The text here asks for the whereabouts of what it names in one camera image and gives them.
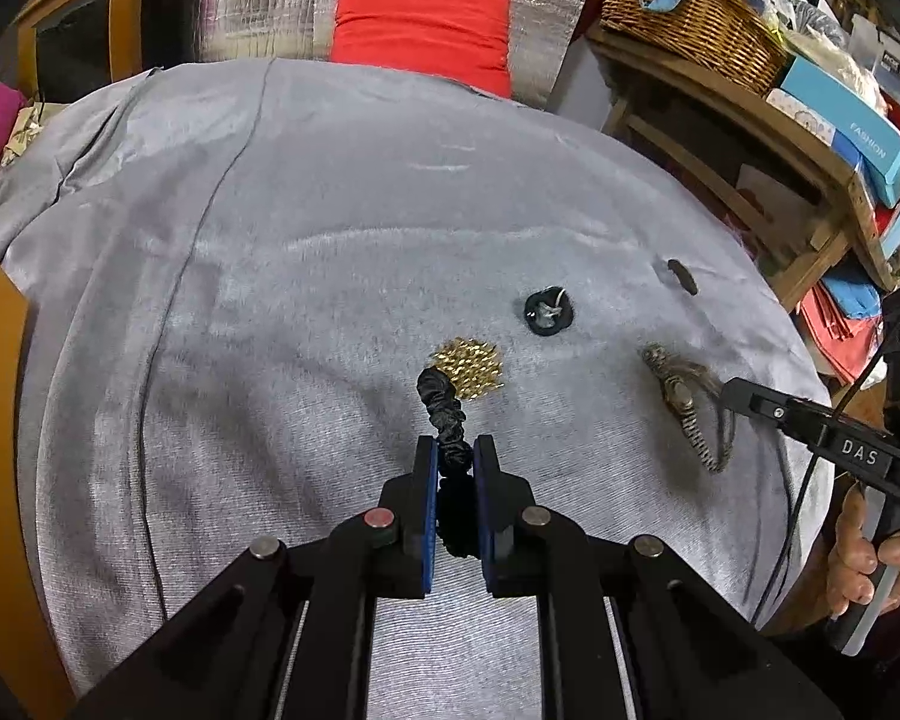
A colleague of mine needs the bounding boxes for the black fabric scrunchie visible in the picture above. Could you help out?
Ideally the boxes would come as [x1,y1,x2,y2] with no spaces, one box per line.
[416,366,475,557]

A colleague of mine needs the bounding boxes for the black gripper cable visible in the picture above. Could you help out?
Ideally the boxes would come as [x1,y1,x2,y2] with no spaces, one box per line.
[751,319,900,612]

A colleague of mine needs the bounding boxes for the teal cardboard box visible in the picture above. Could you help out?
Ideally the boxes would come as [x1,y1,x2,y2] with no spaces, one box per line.
[780,54,900,209]

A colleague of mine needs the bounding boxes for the white patterned box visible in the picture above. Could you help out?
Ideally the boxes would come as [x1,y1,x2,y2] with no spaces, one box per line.
[765,87,838,145]

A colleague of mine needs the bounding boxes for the stack of red cloths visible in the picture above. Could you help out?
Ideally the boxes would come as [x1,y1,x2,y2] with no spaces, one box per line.
[797,283,887,385]

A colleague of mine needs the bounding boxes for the floral patterned cloth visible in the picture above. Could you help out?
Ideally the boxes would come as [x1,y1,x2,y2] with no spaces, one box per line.
[0,101,65,173]

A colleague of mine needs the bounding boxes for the large wicker basket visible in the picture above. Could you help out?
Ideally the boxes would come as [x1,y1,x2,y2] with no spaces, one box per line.
[598,0,790,97]

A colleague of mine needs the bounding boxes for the wooden side table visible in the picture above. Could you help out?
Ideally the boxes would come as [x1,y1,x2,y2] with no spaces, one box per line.
[585,21,900,312]

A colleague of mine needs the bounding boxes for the grey blanket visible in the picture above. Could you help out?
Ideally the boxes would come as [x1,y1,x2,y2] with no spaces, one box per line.
[0,58,833,720]

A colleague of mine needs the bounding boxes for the silver foil insulation sheet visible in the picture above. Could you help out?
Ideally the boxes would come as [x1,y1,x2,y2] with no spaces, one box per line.
[193,0,608,112]

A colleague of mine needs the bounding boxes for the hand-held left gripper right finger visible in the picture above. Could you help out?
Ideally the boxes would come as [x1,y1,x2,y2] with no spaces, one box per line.
[473,433,845,720]

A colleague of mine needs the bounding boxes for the person's right hand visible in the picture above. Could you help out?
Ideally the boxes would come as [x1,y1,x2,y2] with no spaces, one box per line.
[827,491,900,617]

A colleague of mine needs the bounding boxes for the clear plastic bags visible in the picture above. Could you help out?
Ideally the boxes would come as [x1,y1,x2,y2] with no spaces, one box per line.
[750,0,882,76]

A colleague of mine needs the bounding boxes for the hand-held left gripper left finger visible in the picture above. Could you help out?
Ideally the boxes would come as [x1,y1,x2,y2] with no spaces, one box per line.
[67,435,441,720]

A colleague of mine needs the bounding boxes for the orange wooden board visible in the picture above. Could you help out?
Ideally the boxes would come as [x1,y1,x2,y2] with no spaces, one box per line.
[0,253,76,720]

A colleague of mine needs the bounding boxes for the wooden cabinet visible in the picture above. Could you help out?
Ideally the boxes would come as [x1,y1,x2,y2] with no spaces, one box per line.
[16,0,196,102]

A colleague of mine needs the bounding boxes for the blue folded cloth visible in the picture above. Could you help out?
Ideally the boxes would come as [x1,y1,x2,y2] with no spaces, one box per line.
[820,276,887,320]

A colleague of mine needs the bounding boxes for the metal band wristwatch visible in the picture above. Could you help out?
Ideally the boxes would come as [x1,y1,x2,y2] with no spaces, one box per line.
[641,345,725,475]

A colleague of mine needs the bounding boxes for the red cushion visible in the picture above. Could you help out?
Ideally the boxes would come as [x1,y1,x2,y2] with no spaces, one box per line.
[330,0,514,98]

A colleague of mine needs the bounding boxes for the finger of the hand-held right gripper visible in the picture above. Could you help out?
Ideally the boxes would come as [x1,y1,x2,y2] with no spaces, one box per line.
[721,378,827,445]

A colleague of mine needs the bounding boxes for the gold sequin scrunchie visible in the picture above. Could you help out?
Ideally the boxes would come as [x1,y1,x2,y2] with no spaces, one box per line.
[430,338,506,400]

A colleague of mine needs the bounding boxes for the black ring with silver charm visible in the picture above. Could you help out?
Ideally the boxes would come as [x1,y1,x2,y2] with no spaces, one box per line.
[523,286,575,336]

